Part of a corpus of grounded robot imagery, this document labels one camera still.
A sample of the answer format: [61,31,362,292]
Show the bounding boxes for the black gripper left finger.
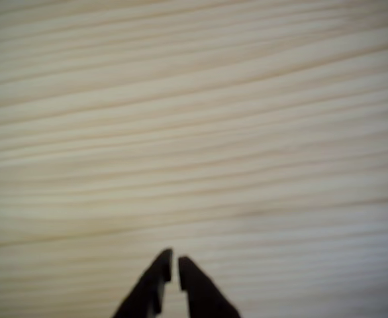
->
[111,248,174,318]

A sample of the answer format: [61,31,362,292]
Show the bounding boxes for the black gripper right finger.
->
[177,255,242,318]

